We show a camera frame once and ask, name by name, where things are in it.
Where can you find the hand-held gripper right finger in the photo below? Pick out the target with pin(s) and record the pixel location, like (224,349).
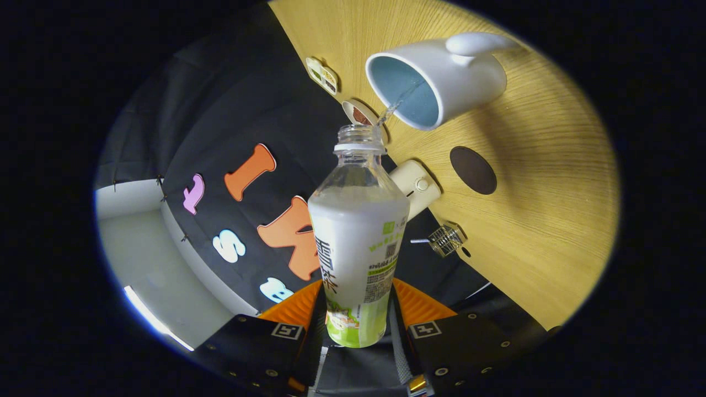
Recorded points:
(398,336)

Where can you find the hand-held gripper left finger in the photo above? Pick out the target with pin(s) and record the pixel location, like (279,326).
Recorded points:
(317,342)

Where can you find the white green label juice bottle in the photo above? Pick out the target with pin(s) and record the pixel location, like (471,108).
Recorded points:
(353,248)

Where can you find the dark brown round coaster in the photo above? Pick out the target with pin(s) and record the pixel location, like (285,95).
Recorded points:
(473,170)

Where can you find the white cup with blue inside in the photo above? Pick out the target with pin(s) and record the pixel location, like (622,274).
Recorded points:
(469,77)

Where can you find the white toaster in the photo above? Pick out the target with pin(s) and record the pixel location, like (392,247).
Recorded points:
(416,184)

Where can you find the wooden table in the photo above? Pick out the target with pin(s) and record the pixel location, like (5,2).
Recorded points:
(551,193)

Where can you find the brown meat slice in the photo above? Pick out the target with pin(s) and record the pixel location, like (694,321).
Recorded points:
(362,116)

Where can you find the white oval plate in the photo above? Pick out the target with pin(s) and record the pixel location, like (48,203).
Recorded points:
(348,110)

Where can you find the white divided spice dish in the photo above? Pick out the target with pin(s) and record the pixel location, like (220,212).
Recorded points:
(322,76)

